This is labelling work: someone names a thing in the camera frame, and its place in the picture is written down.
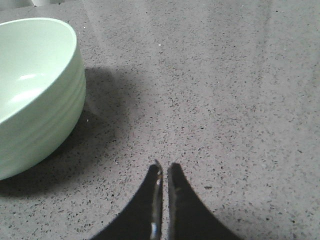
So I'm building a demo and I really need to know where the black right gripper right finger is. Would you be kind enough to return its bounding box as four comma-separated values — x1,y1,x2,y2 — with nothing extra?
168,163,239,240

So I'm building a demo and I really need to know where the green ribbed bowl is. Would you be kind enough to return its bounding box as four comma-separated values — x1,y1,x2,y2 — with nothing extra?
0,17,86,179

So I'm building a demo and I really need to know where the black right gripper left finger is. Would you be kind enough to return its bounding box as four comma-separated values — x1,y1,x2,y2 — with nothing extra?
92,161,163,240

